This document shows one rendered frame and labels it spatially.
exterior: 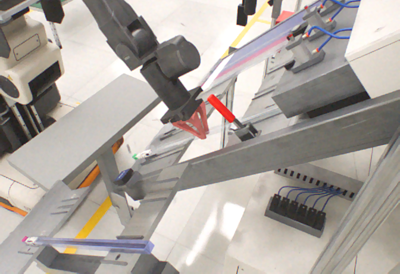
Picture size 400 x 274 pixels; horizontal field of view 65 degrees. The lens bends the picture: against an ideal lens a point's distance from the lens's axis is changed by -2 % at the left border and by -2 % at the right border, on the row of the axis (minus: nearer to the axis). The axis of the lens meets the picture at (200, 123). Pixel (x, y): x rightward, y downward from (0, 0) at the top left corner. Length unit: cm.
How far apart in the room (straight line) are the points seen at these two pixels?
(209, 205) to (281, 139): 123
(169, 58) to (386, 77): 36
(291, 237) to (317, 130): 53
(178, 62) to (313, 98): 25
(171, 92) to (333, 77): 33
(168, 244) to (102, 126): 66
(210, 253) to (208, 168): 98
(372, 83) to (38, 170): 103
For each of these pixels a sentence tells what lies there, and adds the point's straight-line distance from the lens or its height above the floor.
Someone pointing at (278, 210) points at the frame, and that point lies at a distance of 93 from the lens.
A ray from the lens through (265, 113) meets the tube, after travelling 61.
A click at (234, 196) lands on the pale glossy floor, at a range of 174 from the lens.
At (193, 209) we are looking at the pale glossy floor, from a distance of 169.
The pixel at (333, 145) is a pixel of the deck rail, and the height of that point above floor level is 111.
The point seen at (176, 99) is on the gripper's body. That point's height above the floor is 103.
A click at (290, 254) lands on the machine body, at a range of 94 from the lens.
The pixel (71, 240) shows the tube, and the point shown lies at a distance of 65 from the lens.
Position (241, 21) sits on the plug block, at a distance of 74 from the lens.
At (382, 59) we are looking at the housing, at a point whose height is 125.
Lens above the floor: 145
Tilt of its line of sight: 44 degrees down
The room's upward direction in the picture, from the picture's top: straight up
